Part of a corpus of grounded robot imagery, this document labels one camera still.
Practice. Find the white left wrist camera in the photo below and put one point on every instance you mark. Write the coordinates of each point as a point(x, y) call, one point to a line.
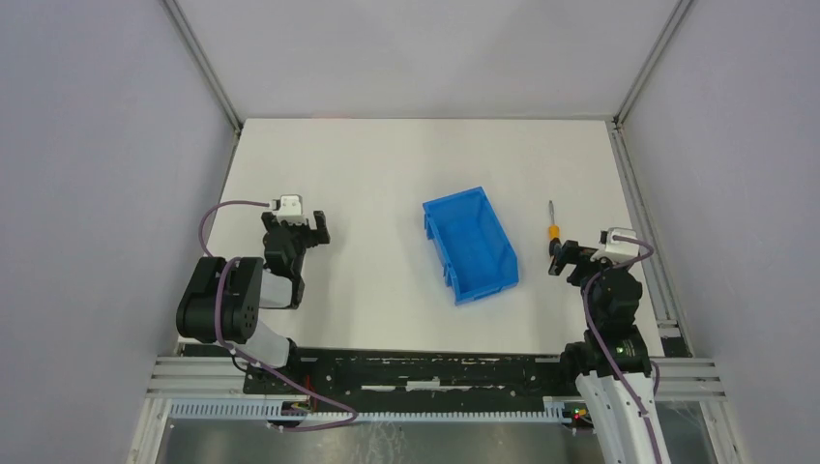
point(288, 209)

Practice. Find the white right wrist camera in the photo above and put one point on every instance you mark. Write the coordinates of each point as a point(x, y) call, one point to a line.
point(614, 250)

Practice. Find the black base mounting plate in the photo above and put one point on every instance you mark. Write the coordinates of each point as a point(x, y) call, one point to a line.
point(376, 381)

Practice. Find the left aluminium corner post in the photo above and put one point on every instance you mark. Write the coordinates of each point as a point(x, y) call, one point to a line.
point(195, 49)

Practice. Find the aluminium corner post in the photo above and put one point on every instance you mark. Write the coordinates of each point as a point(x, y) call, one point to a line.
point(195, 49)
point(668, 31)

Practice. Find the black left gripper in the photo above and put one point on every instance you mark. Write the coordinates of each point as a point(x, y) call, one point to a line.
point(302, 234)

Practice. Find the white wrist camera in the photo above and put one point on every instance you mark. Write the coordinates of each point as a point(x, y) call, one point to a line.
point(614, 250)
point(288, 209)

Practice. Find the blue plastic bin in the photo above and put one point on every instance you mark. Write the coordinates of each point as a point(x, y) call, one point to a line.
point(477, 257)

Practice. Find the orange black handled screwdriver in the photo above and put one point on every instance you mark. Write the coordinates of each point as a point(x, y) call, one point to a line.
point(553, 230)

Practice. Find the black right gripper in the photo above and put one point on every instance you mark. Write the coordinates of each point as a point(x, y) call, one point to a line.
point(572, 257)

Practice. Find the right aluminium corner post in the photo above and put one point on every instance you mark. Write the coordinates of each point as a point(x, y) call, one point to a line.
point(668, 31)

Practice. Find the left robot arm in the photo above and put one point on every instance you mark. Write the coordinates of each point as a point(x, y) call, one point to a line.
point(221, 303)

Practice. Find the aluminium front frame rail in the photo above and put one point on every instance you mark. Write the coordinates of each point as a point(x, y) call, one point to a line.
point(680, 379)

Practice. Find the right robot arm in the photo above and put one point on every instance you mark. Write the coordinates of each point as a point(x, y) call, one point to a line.
point(611, 367)

